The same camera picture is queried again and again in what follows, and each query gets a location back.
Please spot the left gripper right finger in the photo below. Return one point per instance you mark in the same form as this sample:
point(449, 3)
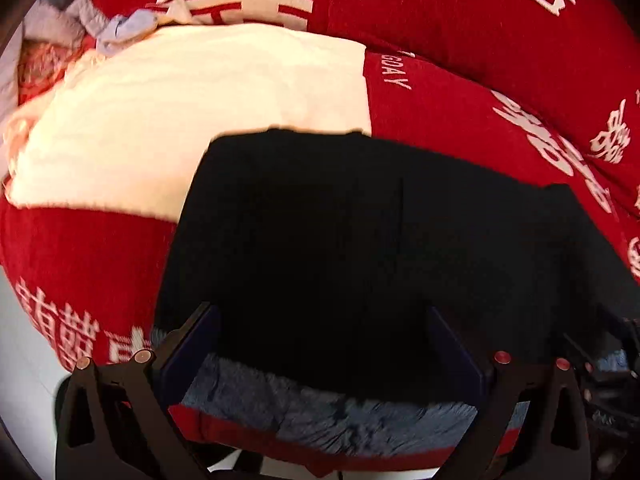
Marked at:
point(518, 371)

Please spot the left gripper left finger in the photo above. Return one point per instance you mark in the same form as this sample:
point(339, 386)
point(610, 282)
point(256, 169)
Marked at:
point(113, 420)

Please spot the black pants with patterned hem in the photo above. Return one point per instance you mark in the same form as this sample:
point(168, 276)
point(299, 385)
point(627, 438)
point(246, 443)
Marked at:
point(358, 286)

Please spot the red wedding blanket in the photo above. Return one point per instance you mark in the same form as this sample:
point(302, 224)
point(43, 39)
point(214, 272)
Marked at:
point(100, 167)

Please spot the red wedding quilt roll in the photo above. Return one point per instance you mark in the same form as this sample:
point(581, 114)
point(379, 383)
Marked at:
point(575, 63)

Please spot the grey clothes pile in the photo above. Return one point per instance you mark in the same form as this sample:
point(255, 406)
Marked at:
point(65, 23)

